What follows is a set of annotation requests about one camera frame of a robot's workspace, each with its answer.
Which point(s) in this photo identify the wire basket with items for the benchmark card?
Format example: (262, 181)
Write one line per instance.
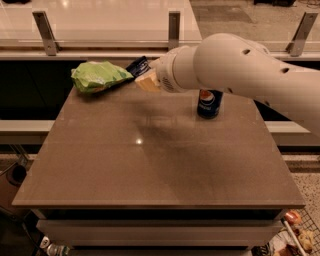
(299, 236)

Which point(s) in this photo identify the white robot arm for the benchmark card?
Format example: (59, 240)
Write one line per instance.
(231, 64)

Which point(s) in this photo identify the blue rxbar blueberry wrapper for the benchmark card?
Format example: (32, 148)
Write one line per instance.
(138, 67)

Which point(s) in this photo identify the left metal railing bracket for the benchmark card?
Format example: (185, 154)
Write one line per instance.
(50, 45)

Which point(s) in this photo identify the right metal railing bracket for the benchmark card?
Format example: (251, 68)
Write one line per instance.
(297, 43)

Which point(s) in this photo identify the items under table left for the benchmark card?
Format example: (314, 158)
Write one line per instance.
(52, 249)

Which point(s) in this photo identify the middle metal railing bracket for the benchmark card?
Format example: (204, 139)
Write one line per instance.
(173, 29)

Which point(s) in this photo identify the metal railing bracket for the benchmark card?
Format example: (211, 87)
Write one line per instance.
(173, 29)
(50, 45)
(297, 43)

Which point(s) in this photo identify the green rice chip bag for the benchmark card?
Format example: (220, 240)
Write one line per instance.
(93, 77)

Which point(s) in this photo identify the blue pepsi can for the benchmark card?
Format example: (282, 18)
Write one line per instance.
(209, 103)

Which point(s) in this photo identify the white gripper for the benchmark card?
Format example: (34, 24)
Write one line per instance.
(165, 74)

